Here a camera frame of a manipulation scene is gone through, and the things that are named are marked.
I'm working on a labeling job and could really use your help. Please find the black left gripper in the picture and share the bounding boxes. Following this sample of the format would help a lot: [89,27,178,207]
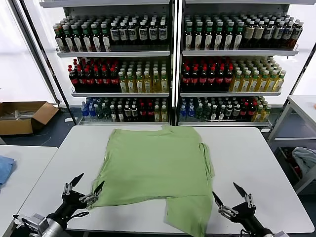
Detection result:
[53,173,105,222]

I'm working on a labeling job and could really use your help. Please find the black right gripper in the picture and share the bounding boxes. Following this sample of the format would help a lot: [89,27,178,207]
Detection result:
[212,182,266,234]

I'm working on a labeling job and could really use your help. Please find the green polo shirt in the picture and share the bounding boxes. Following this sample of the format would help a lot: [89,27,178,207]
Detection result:
[90,125,216,237]

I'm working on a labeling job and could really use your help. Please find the black storage crate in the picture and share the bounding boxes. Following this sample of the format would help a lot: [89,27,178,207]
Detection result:
[275,147,303,185]

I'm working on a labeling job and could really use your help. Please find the blue folded cloth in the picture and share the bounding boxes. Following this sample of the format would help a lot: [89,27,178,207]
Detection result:
[0,155,17,188]

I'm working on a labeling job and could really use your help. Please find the grey-blue crumpled cloth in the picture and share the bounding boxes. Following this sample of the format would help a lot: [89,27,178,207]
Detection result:
[291,146,316,178]

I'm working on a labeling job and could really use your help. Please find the cola bottle red cap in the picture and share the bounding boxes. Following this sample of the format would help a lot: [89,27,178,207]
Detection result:
[181,66,191,91]
[101,67,111,92]
[198,66,208,91]
[68,64,79,92]
[146,102,154,122]
[240,102,248,121]
[139,102,147,122]
[190,66,199,91]
[93,67,102,92]
[207,66,217,91]
[216,66,225,91]
[110,67,119,92]
[85,67,94,92]
[247,102,256,121]
[77,67,86,92]
[224,66,234,91]

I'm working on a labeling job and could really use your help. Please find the brown cardboard box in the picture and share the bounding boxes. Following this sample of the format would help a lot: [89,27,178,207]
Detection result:
[0,101,59,136]

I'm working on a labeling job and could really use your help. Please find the metal parts in carton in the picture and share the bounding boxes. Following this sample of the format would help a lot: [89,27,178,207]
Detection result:
[0,110,34,121]

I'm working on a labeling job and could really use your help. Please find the white metal shelf rack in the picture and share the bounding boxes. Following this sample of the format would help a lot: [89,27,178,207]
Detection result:
[176,0,301,128]
[39,0,177,127]

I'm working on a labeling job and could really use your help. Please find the dark bottle green cap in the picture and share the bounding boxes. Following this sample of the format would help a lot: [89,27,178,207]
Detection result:
[100,23,112,52]
[224,21,235,51]
[54,23,64,52]
[62,24,74,52]
[90,23,102,52]
[71,24,82,52]
[214,21,224,51]
[81,23,92,52]
[194,21,204,51]
[203,21,214,51]
[234,21,244,51]
[184,21,195,51]

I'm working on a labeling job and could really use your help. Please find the dark bottle blue white label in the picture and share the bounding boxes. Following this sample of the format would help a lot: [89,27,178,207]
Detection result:
[263,20,274,49]
[118,21,129,46]
[158,20,167,46]
[110,21,120,46]
[128,21,138,46]
[291,21,304,49]
[148,21,158,46]
[138,21,148,46]
[282,21,294,49]
[273,21,284,49]

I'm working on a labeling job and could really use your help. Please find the dark bottle beige label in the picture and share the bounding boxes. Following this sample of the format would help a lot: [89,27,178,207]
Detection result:
[244,20,255,49]
[254,20,265,49]

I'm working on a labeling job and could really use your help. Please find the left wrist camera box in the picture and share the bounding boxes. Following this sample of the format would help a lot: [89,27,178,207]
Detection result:
[21,213,50,232]

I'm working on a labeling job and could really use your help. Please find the white frame table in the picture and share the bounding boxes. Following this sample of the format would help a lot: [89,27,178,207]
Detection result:
[266,95,316,195]

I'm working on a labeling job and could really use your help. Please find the black window frame post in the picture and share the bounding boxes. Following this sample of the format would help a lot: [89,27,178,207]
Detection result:
[18,0,77,124]

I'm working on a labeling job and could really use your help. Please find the grey window frame post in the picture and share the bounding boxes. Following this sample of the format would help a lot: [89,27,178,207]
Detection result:
[9,0,61,106]

